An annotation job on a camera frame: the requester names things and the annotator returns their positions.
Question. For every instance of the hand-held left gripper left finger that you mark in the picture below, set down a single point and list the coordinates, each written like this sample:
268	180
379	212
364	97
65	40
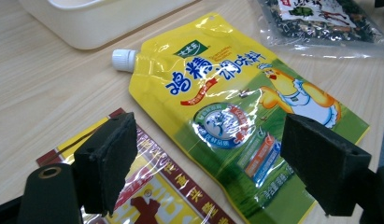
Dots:
105	161

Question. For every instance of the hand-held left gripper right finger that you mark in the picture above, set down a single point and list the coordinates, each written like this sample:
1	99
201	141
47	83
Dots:
323	161

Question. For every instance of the clear bag of dried food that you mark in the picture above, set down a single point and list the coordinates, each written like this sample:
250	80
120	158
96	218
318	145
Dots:
320	28

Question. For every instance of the white plastic bin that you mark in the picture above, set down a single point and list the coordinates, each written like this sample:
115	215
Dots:
102	28

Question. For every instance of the yellow spout seasoning pouch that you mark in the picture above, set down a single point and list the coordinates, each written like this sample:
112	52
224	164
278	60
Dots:
186	62

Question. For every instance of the red and yellow packet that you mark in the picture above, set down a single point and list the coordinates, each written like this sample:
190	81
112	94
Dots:
167	193

